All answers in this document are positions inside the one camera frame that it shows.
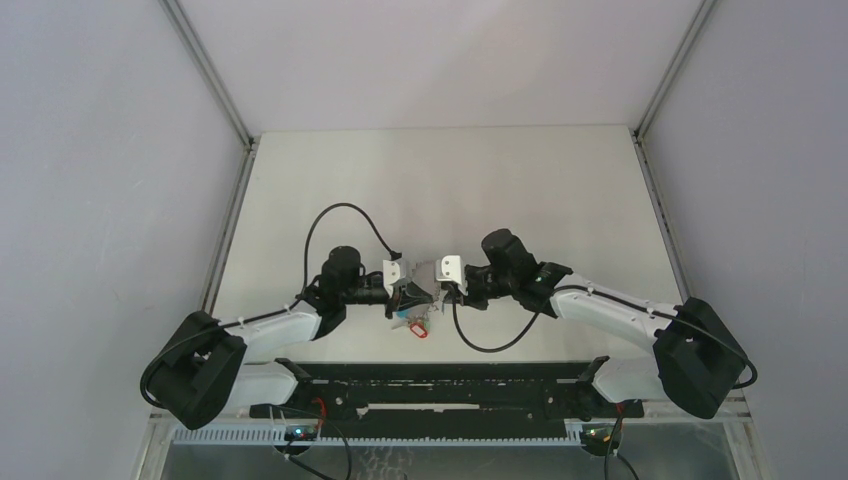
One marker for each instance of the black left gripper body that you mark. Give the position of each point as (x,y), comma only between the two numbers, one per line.
(363,293)

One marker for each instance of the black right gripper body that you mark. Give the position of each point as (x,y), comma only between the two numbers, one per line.
(483,286)

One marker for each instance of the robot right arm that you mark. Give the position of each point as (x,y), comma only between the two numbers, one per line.
(691,357)

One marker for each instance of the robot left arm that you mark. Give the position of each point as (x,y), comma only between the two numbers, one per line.
(209,366)

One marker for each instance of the red key tag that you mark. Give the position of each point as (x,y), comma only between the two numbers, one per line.
(419,330)

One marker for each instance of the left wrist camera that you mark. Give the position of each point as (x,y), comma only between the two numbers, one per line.
(395,274)

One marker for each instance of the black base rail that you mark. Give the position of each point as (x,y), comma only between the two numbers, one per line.
(479,399)

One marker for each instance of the white slotted cable duct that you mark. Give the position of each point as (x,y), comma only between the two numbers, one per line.
(267,435)

